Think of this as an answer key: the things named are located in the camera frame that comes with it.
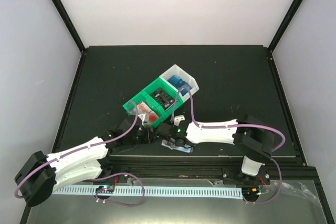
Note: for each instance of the red white card stack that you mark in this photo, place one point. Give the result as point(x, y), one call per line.
point(144, 108)

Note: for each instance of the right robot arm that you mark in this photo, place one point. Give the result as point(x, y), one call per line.
point(253, 140)

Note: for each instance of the black frame post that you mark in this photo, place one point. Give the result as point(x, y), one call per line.
point(293, 8)
point(69, 24)

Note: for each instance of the controller board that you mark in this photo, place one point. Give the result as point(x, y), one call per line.
point(251, 191)
point(105, 189)

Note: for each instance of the left black frame post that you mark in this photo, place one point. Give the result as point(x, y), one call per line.
point(69, 24)

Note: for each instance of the black card stack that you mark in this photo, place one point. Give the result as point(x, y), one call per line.
point(162, 98)

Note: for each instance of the green bin with black cards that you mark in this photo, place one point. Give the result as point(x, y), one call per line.
point(159, 83)

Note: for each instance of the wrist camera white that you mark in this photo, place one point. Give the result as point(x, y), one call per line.
point(144, 119)
point(178, 119)

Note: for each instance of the green bin with red cards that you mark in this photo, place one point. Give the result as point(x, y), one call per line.
point(144, 97)

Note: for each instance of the left controller board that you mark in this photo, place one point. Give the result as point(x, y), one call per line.
point(105, 189)

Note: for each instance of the white bin with blue cards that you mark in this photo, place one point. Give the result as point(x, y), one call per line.
point(176, 70)

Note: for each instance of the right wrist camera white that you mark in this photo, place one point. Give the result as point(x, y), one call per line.
point(178, 119)

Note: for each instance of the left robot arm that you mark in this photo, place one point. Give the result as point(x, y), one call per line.
point(44, 174)

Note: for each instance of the blue card stack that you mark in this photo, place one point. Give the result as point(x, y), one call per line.
point(176, 82)

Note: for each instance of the right black frame post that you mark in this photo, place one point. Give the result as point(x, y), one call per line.
point(293, 8)

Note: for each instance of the blue slotted cable duct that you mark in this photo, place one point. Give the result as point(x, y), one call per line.
point(154, 191)

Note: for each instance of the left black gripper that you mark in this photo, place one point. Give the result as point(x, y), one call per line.
point(149, 137)

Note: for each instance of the right controller board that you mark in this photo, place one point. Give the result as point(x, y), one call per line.
point(251, 191)

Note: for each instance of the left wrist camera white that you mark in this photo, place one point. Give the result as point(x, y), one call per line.
point(144, 119)

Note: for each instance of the black card holder wallet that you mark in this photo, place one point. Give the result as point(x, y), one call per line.
point(178, 145)

